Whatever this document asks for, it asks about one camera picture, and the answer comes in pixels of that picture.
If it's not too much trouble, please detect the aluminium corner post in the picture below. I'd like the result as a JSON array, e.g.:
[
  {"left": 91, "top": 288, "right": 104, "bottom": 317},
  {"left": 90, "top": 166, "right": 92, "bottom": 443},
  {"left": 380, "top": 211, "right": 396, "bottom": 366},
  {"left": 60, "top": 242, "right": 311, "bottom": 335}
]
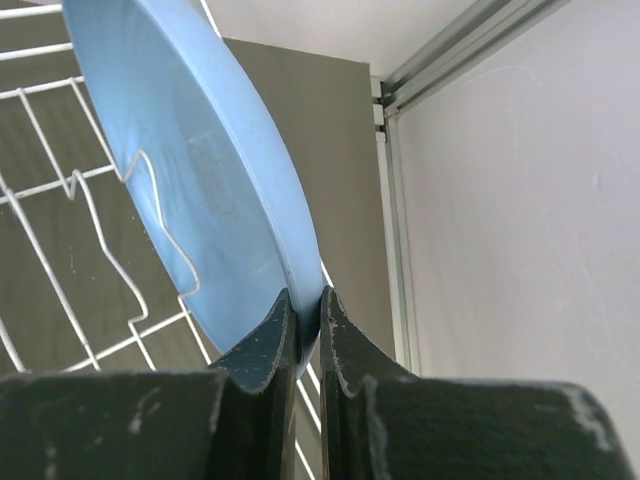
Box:
[{"left": 372, "top": 1, "right": 566, "bottom": 376}]

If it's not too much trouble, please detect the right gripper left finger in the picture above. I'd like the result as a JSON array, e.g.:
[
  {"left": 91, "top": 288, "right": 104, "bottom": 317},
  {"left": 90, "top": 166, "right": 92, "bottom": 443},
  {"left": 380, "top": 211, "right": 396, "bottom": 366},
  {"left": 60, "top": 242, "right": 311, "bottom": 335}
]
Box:
[{"left": 1, "top": 292, "right": 297, "bottom": 479}]

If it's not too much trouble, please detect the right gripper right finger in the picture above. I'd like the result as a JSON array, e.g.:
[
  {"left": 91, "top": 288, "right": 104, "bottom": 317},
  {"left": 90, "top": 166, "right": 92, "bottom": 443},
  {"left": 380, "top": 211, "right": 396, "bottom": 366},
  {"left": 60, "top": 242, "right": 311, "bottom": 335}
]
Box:
[{"left": 320, "top": 287, "right": 631, "bottom": 479}]

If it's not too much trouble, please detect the white wire dish rack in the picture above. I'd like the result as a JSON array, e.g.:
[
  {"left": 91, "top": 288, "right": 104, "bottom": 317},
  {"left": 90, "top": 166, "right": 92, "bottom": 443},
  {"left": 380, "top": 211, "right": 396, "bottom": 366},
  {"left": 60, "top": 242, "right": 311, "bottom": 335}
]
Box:
[{"left": 0, "top": 0, "right": 331, "bottom": 480}]

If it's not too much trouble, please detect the blue plate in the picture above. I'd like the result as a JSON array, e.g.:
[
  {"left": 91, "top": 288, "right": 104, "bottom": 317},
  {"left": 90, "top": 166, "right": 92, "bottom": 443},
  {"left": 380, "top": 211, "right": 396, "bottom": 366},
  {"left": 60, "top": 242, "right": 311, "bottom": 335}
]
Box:
[{"left": 62, "top": 1, "right": 324, "bottom": 365}]

